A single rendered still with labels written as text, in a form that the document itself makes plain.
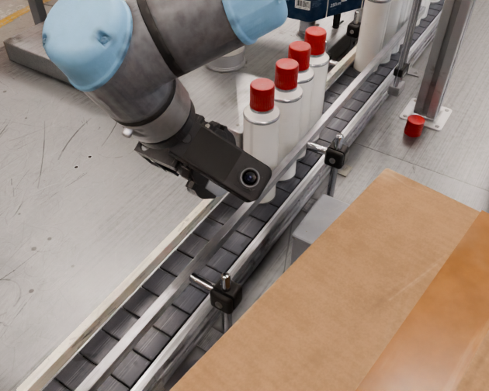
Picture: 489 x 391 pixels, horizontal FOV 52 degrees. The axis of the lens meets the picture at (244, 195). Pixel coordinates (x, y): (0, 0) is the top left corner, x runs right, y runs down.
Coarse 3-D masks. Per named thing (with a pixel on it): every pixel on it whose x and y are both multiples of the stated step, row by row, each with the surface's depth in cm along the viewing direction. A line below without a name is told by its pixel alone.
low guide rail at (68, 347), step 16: (352, 48) 108; (208, 208) 75; (192, 224) 72; (176, 240) 70; (160, 256) 68; (144, 272) 66; (128, 288) 64; (112, 304) 62; (96, 320) 60; (80, 336) 59; (64, 352) 57; (48, 368) 56; (32, 384) 54
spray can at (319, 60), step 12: (312, 36) 76; (324, 36) 77; (312, 48) 78; (324, 48) 79; (312, 60) 79; (324, 60) 79; (324, 72) 80; (324, 84) 82; (312, 96) 83; (312, 108) 84; (312, 120) 86
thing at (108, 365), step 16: (400, 32) 103; (384, 48) 98; (368, 64) 94; (336, 112) 84; (320, 128) 80; (304, 144) 77; (288, 160) 74; (272, 176) 71; (240, 208) 67; (224, 224) 65; (240, 224) 66; (224, 240) 64; (208, 256) 62; (192, 272) 59; (176, 288) 58; (160, 304) 56; (144, 320) 55; (128, 336) 53; (112, 352) 52; (128, 352) 53; (96, 368) 51; (112, 368) 51; (80, 384) 50; (96, 384) 50
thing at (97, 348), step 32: (416, 32) 121; (352, 64) 110; (352, 96) 101; (288, 192) 81; (256, 224) 76; (192, 256) 72; (224, 256) 72; (160, 288) 68; (192, 288) 68; (128, 320) 64; (160, 320) 64; (96, 352) 61; (160, 352) 61; (64, 384) 58; (128, 384) 58
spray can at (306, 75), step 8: (296, 48) 73; (304, 48) 73; (288, 56) 75; (296, 56) 73; (304, 56) 73; (304, 64) 74; (304, 72) 75; (312, 72) 76; (304, 80) 75; (312, 80) 76; (304, 88) 76; (312, 88) 78; (304, 96) 77; (304, 104) 78; (304, 112) 80; (304, 120) 81; (304, 128) 82; (304, 152) 86
